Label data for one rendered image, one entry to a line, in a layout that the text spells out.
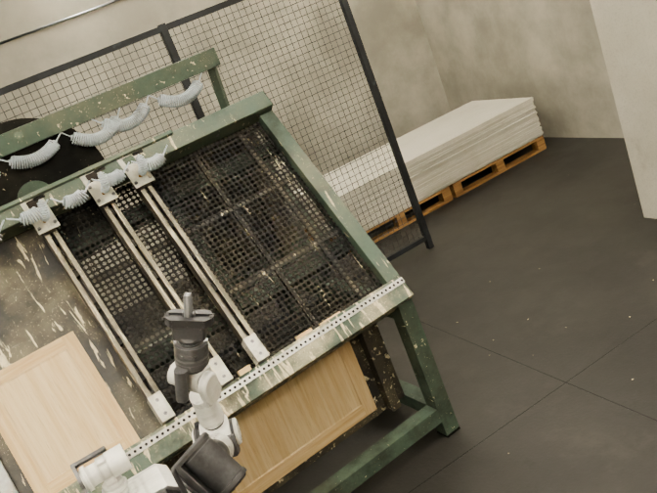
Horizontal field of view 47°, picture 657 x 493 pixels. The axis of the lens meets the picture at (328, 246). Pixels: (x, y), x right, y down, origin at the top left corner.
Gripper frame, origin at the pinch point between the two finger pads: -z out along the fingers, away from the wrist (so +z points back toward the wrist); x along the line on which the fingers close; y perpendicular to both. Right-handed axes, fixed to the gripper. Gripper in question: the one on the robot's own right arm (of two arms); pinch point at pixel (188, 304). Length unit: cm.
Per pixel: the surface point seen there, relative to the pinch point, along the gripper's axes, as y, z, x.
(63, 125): 200, 22, 102
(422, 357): 146, 118, -82
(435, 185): 507, 175, -132
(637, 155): 332, 75, -244
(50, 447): 68, 112, 75
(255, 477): 105, 161, -3
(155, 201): 164, 46, 49
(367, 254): 164, 71, -53
